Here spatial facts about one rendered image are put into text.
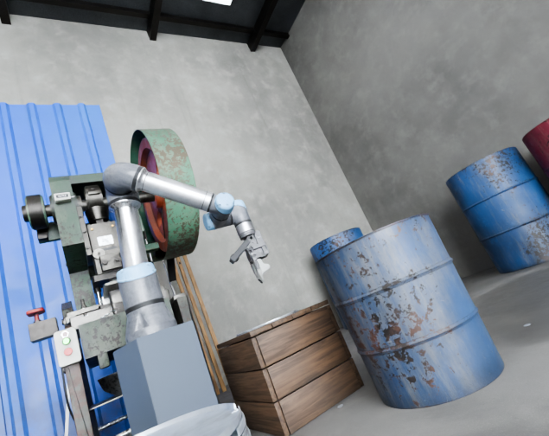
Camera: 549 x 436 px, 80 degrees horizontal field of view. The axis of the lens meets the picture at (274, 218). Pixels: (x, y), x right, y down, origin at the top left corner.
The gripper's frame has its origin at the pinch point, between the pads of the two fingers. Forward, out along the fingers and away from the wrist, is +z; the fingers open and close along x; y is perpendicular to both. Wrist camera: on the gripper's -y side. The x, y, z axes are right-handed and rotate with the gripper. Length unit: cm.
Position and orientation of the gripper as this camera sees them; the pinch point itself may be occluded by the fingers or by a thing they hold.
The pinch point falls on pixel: (259, 279)
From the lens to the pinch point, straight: 134.4
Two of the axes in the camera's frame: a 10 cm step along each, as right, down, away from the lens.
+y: 9.1, -2.9, 3.0
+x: -1.9, 3.6, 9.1
